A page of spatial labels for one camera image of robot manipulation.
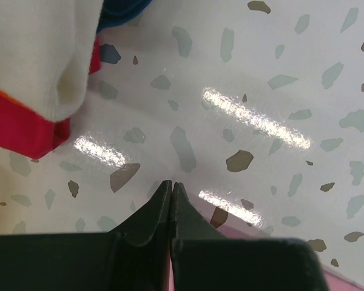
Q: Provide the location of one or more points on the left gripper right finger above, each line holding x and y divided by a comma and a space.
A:
204, 259

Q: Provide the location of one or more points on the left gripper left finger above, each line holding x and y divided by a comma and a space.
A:
131, 256

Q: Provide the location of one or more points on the pink t shirt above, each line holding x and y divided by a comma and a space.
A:
336, 272

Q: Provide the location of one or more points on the folded orange t shirt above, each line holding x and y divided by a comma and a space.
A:
9, 98

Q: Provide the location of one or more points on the folded cream t shirt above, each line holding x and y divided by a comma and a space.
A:
51, 21

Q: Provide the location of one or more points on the folded navy blue t shirt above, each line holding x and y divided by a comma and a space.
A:
119, 12

